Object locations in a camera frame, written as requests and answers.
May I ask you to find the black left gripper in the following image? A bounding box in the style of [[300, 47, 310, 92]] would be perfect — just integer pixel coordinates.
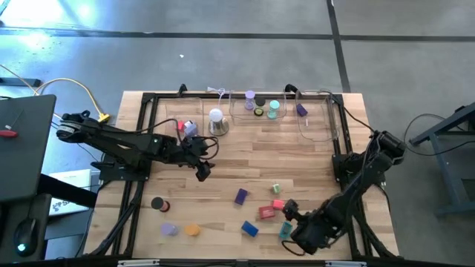
[[172, 139, 213, 182]]

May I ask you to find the teal small calculator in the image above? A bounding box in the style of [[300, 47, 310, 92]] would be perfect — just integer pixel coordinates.
[[278, 221, 294, 240]]

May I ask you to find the black hourglass red sand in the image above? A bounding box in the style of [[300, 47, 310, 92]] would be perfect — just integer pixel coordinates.
[[150, 196, 171, 214]]

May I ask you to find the orange hourglass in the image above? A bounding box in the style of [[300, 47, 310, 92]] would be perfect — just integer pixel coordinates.
[[184, 222, 202, 237]]

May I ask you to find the purple hourglass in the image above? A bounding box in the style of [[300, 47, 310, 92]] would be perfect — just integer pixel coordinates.
[[243, 90, 257, 111], [160, 222, 180, 237]]

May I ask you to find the black hourglass yellow sand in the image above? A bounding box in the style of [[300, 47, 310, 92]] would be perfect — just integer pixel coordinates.
[[253, 96, 266, 117]]

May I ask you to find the teal hourglass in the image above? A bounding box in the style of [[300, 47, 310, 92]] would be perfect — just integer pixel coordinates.
[[266, 99, 282, 120]]

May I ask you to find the purple small calculator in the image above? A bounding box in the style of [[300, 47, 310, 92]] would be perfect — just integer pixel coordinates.
[[234, 188, 249, 206]]

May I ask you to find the white bulb brass lamp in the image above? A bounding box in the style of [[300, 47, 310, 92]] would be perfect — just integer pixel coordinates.
[[207, 107, 230, 137]]

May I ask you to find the blue small calculator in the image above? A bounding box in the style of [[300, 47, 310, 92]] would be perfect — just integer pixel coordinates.
[[240, 221, 260, 238]]

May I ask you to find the clear plastic bin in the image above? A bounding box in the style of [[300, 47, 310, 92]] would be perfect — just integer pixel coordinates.
[[295, 90, 341, 143], [164, 96, 206, 140], [228, 90, 289, 122]]

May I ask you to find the white printed box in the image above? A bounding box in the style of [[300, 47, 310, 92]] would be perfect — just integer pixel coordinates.
[[47, 168, 93, 217]]

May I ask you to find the black desk support bar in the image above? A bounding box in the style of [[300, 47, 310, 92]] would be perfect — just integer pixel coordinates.
[[36, 172, 98, 209]]

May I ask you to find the black computer mouse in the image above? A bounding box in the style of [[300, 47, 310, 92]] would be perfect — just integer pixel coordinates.
[[13, 217, 39, 257]]

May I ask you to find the blue-grey metal table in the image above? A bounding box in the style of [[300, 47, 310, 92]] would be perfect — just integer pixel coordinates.
[[410, 102, 475, 218]]

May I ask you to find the black lower desk shelf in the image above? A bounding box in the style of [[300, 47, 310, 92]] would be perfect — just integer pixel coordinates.
[[0, 192, 52, 265]]

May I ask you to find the black floor bar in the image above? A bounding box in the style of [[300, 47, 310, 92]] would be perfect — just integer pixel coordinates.
[[0, 77, 42, 88]]

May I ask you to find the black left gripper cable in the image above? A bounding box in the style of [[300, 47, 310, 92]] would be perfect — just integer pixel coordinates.
[[202, 135, 220, 161]]

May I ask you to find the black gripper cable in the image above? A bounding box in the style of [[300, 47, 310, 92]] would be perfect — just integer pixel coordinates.
[[202, 135, 220, 161], [281, 239, 311, 257]]

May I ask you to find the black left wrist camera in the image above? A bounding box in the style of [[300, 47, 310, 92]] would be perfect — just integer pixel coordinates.
[[189, 135, 209, 150]]

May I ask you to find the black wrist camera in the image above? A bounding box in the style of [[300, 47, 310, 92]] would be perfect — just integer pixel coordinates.
[[282, 200, 302, 223], [189, 135, 209, 150]]

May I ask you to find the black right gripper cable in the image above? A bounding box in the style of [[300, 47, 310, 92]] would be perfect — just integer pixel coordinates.
[[281, 239, 311, 257]]

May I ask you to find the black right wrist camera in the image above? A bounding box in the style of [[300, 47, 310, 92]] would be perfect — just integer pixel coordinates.
[[282, 200, 302, 223]]

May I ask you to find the silver metal bracket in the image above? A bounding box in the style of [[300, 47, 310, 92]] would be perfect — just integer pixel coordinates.
[[117, 259, 161, 267], [324, 260, 369, 267]]

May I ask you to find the dark red wall charger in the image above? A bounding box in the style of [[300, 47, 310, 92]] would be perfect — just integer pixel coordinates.
[[258, 205, 276, 220]]

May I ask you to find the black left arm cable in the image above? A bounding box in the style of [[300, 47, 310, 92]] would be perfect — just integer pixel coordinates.
[[146, 117, 185, 144]]

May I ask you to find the white lamp cable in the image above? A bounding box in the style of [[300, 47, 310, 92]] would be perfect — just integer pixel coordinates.
[[206, 85, 228, 111]]

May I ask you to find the black aluminium table frame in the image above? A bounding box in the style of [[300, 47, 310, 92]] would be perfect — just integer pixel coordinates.
[[84, 90, 401, 260]]

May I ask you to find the yellow cable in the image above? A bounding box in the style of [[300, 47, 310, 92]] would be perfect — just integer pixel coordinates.
[[0, 63, 111, 123]]

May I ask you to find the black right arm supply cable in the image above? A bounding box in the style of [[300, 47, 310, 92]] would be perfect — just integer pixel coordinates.
[[284, 83, 376, 133]]

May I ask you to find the black floor cable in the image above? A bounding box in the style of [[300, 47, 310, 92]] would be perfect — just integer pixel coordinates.
[[402, 111, 475, 156]]

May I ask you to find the red handled screwdriver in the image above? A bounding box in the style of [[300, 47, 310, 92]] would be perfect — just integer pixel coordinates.
[[0, 109, 25, 139]]

